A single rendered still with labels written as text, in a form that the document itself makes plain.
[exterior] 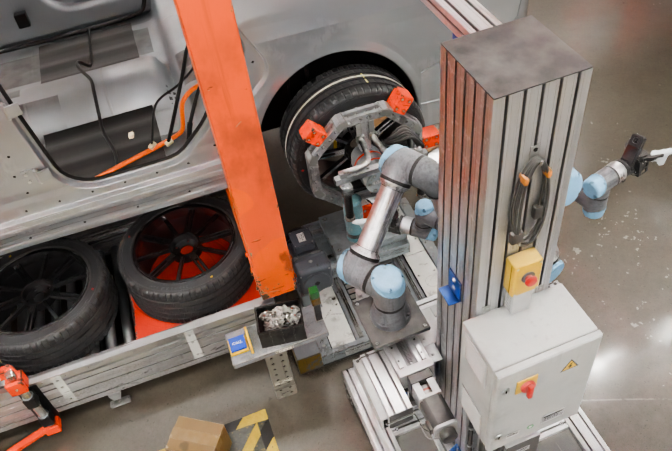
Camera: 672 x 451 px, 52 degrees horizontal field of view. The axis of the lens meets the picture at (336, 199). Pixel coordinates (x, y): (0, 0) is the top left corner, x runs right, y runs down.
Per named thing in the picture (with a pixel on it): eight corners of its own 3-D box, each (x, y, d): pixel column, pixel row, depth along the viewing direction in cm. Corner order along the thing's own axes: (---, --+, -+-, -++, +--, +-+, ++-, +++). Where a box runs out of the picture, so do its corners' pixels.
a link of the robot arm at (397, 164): (360, 296, 241) (420, 153, 233) (328, 277, 249) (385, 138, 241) (376, 294, 251) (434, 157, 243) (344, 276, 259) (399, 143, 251)
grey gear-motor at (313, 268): (314, 248, 378) (306, 205, 353) (339, 306, 349) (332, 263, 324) (283, 259, 374) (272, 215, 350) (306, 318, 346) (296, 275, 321)
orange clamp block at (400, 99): (397, 106, 303) (407, 89, 299) (404, 116, 298) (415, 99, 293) (385, 102, 299) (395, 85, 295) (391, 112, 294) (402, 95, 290)
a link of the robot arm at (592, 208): (584, 197, 253) (589, 175, 245) (609, 214, 246) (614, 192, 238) (569, 207, 250) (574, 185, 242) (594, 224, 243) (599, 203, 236)
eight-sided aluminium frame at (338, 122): (417, 178, 337) (416, 89, 299) (423, 186, 333) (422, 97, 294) (314, 211, 328) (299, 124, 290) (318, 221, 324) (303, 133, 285)
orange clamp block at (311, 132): (322, 125, 296) (307, 118, 291) (328, 136, 291) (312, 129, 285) (313, 137, 299) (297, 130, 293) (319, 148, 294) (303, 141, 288)
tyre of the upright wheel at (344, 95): (431, 90, 337) (327, 40, 297) (453, 117, 320) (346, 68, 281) (357, 187, 365) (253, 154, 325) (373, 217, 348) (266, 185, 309)
